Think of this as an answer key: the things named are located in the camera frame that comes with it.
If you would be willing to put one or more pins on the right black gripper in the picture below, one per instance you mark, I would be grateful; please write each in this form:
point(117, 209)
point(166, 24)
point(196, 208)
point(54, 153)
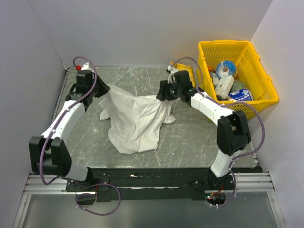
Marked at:
point(164, 86)

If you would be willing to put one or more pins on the green round melon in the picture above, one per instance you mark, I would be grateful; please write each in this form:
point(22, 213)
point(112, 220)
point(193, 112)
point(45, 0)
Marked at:
point(237, 85)

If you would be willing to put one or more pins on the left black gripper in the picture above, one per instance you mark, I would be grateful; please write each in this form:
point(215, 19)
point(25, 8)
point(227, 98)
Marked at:
point(104, 88)

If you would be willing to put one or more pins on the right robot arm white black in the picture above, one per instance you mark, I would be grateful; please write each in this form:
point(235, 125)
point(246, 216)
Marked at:
point(232, 128)

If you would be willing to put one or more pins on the yellow Lays chips bag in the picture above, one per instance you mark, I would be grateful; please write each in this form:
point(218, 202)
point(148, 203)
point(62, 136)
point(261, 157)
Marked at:
point(188, 69)

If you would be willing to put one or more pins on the blue white tape roll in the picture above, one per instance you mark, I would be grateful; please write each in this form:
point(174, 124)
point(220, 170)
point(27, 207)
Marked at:
point(226, 68)

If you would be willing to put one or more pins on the white t-shirt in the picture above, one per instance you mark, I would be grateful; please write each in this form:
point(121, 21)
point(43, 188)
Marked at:
point(135, 120)

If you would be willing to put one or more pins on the blue white snack packet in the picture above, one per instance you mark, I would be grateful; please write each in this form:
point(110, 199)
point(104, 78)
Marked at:
point(240, 95)

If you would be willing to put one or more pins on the white plastic bottle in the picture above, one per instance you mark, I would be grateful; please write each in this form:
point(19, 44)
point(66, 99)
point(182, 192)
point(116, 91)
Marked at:
point(223, 87)

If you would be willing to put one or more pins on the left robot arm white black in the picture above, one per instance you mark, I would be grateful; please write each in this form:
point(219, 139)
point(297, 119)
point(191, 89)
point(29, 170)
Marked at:
point(48, 152)

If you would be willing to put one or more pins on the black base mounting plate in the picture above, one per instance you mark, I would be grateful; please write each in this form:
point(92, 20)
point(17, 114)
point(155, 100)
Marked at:
point(153, 183)

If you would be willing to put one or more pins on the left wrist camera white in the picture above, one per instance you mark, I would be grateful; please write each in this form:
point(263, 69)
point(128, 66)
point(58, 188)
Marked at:
point(85, 66)

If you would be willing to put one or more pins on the yellow plastic basket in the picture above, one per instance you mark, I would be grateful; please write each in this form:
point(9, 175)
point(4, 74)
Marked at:
point(249, 69)

